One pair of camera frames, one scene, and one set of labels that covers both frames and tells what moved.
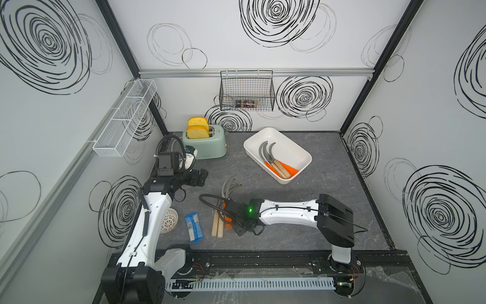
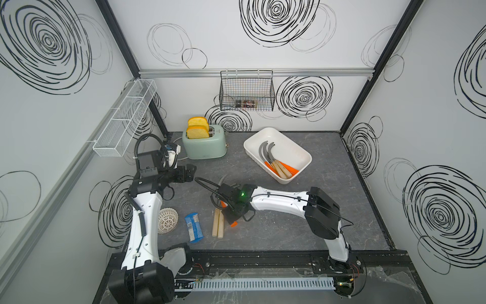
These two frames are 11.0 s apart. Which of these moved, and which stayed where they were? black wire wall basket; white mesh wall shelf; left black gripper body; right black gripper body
Moved: right black gripper body; left black gripper body
Stayed: black wire wall basket; white mesh wall shelf
